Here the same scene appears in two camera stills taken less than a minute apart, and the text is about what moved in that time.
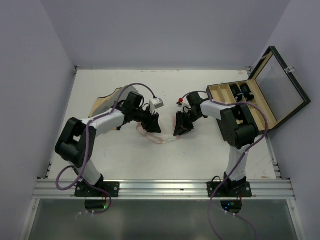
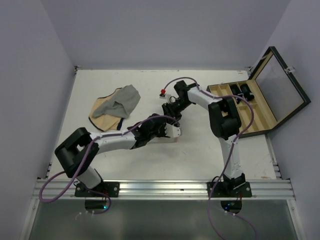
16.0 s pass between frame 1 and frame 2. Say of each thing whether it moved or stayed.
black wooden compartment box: stayed
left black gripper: moved
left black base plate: stayed
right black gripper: moved
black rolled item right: stayed
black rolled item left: stayed
